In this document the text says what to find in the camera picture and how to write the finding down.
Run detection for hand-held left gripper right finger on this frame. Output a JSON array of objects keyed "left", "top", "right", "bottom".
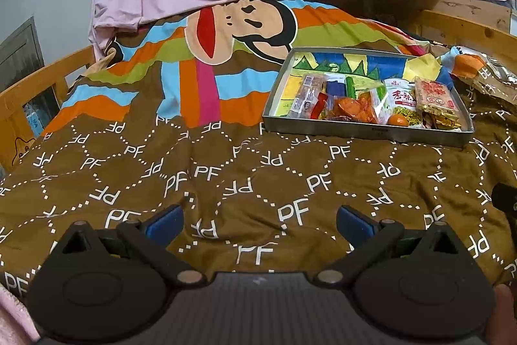
[{"left": 314, "top": 205, "right": 472, "bottom": 286}]

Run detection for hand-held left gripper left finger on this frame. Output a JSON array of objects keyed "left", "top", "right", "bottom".
[{"left": 46, "top": 205, "right": 207, "bottom": 286}]

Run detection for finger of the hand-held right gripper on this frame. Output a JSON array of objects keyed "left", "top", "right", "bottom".
[{"left": 491, "top": 183, "right": 517, "bottom": 225}]

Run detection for grey metal tray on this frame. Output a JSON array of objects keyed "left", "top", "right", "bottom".
[{"left": 262, "top": 47, "right": 474, "bottom": 149}]

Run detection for gold snack packet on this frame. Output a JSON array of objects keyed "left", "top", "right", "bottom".
[{"left": 422, "top": 111, "right": 463, "bottom": 131}]

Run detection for clear bag of orange snacks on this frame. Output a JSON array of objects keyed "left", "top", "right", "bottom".
[{"left": 325, "top": 90, "right": 384, "bottom": 124}]

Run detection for small red snack packet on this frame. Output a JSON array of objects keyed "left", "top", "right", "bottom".
[{"left": 309, "top": 92, "right": 330, "bottom": 120}]

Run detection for rice cracker packet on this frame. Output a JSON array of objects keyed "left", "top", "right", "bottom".
[{"left": 414, "top": 76, "right": 461, "bottom": 115}]

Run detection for white snack pouch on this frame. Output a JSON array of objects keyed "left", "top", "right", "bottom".
[{"left": 380, "top": 78, "right": 425, "bottom": 127}]

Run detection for dark blue snack packet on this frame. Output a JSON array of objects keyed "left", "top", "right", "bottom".
[{"left": 325, "top": 80, "right": 346, "bottom": 97}]

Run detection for clear nut bar packet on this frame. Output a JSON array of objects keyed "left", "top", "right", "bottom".
[{"left": 289, "top": 73, "right": 327, "bottom": 119}]

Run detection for brown monkey print blanket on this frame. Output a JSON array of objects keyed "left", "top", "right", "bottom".
[{"left": 0, "top": 0, "right": 517, "bottom": 289}]

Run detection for dinosaur drawing paper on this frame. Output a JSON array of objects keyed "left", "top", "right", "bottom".
[{"left": 279, "top": 52, "right": 454, "bottom": 116}]

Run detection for person's pink clothing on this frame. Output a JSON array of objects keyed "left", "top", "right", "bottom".
[{"left": 0, "top": 282, "right": 42, "bottom": 345}]

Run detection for grey panelled door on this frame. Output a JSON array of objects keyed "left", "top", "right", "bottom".
[{"left": 0, "top": 16, "right": 46, "bottom": 71}]

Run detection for wooden bed frame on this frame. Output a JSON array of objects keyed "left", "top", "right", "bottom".
[{"left": 0, "top": 0, "right": 517, "bottom": 173}]

